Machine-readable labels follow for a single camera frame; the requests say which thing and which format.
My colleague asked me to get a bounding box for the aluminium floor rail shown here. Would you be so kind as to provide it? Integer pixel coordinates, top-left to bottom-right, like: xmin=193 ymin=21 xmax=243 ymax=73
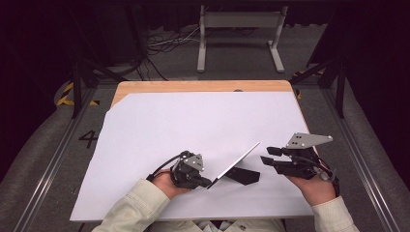
xmin=12 ymin=86 xmax=99 ymax=232
xmin=321 ymin=86 xmax=402 ymax=232

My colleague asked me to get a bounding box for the yellow black hazard tape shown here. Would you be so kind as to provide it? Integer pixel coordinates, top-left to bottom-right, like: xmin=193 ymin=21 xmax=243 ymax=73
xmin=56 ymin=81 xmax=101 ymax=107

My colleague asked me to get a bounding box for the person's right hand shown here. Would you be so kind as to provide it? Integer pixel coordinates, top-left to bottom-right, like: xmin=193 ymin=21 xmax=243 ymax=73
xmin=286 ymin=174 xmax=337 ymax=207

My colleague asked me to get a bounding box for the person's torso clothing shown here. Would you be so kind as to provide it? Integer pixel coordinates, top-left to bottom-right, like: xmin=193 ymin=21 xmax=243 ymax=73
xmin=192 ymin=217 xmax=286 ymax=232

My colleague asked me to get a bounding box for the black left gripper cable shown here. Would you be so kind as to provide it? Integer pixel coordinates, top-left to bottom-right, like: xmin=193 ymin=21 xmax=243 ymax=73
xmin=146 ymin=153 xmax=186 ymax=182

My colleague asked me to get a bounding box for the person's left hand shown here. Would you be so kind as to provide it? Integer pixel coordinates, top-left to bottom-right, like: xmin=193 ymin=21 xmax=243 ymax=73
xmin=151 ymin=167 xmax=191 ymax=200

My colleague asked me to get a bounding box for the black metal frame stand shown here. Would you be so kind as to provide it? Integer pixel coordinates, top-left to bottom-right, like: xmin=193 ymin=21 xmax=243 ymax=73
xmin=71 ymin=56 xmax=128 ymax=119
xmin=289 ymin=57 xmax=348 ymax=119

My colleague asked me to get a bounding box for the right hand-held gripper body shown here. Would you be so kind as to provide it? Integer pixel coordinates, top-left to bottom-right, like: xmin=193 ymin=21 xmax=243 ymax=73
xmin=276 ymin=131 xmax=334 ymax=181

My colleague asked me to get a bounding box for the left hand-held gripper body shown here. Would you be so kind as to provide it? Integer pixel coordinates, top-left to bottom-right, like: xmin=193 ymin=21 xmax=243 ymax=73
xmin=169 ymin=150 xmax=206 ymax=190

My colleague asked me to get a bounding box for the wooden table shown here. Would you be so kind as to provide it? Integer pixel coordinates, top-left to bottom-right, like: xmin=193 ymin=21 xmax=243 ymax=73
xmin=110 ymin=79 xmax=311 ymax=136

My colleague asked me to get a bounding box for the bundle of floor cables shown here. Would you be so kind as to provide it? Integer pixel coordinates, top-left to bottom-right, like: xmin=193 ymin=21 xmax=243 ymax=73
xmin=109 ymin=25 xmax=202 ymax=82

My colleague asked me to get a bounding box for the grey metal stand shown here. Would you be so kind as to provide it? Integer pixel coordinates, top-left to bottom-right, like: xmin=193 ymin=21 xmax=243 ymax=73
xmin=196 ymin=5 xmax=289 ymax=73

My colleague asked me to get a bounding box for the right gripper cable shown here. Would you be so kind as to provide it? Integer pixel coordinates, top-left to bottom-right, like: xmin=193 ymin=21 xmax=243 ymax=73
xmin=313 ymin=156 xmax=341 ymax=198

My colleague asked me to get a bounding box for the large white paper sheet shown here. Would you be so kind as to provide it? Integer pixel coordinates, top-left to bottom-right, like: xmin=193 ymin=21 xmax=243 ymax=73
xmin=70 ymin=91 xmax=315 ymax=223

